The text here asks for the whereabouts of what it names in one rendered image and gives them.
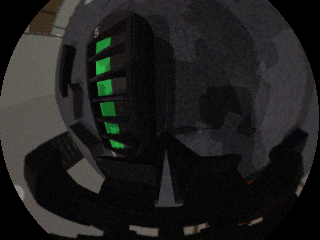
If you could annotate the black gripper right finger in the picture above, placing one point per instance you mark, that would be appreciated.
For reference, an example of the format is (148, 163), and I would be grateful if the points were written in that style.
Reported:
(186, 165)

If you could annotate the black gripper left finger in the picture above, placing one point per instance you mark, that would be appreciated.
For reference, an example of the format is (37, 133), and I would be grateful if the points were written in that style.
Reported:
(146, 168)

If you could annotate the dark grey switch panel with green rocker switches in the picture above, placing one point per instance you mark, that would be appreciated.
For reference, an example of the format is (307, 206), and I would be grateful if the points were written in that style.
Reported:
(121, 78)

